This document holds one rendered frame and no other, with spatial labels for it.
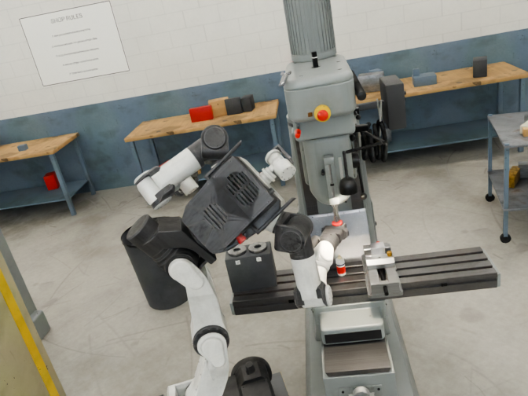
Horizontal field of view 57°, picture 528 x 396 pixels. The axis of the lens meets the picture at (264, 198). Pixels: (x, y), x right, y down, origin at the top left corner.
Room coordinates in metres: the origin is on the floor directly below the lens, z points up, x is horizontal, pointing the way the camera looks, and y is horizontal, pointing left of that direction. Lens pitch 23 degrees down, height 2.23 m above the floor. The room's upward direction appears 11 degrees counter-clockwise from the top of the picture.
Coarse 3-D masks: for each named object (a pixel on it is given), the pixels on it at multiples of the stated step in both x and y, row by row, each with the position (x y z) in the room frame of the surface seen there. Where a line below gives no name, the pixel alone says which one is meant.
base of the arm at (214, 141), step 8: (208, 128) 1.68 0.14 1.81; (216, 128) 1.68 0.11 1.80; (208, 136) 1.66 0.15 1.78; (216, 136) 1.67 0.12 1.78; (224, 136) 1.67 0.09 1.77; (208, 144) 1.65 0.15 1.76; (216, 144) 1.65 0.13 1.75; (224, 144) 1.66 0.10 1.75; (208, 152) 1.64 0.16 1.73; (216, 152) 1.65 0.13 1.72; (224, 152) 1.65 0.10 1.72; (208, 160) 1.68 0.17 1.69; (216, 160) 1.68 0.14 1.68
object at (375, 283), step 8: (368, 248) 2.00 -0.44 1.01; (368, 272) 1.86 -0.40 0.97; (376, 272) 1.85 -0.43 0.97; (384, 272) 1.89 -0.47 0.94; (392, 272) 1.83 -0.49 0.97; (368, 280) 1.87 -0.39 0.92; (376, 280) 1.79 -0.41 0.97; (384, 280) 1.78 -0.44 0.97; (392, 280) 1.76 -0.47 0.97; (368, 288) 1.82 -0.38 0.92; (376, 288) 1.76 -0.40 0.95; (392, 288) 1.75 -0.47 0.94; (400, 288) 1.77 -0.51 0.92; (368, 296) 1.77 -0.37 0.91; (376, 296) 1.76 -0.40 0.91; (384, 296) 1.75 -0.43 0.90
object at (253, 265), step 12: (228, 252) 2.06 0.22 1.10; (240, 252) 2.04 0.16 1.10; (252, 252) 2.03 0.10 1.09; (264, 252) 2.02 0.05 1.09; (228, 264) 2.02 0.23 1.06; (240, 264) 2.01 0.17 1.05; (252, 264) 2.01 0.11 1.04; (264, 264) 2.00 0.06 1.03; (240, 276) 2.01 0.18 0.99; (252, 276) 2.01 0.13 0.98; (264, 276) 2.00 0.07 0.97; (276, 276) 2.05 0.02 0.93; (240, 288) 2.01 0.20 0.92; (252, 288) 2.01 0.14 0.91
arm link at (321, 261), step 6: (324, 240) 1.79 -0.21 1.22; (318, 246) 1.77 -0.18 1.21; (324, 246) 1.76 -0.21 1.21; (330, 246) 1.77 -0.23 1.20; (318, 252) 1.73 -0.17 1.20; (324, 252) 1.72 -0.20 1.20; (330, 252) 1.74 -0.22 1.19; (318, 258) 1.70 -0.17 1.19; (324, 258) 1.69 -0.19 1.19; (330, 258) 1.70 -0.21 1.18; (318, 264) 1.68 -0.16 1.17; (324, 264) 1.68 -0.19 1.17; (330, 264) 1.69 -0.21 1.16
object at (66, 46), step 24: (24, 24) 6.64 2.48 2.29; (48, 24) 6.60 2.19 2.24; (72, 24) 6.56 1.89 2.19; (96, 24) 6.51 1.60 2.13; (48, 48) 6.62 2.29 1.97; (72, 48) 6.57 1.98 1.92; (96, 48) 6.53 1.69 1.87; (120, 48) 6.48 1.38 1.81; (48, 72) 6.63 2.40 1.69; (72, 72) 6.58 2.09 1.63; (96, 72) 6.54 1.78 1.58; (120, 72) 6.49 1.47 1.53
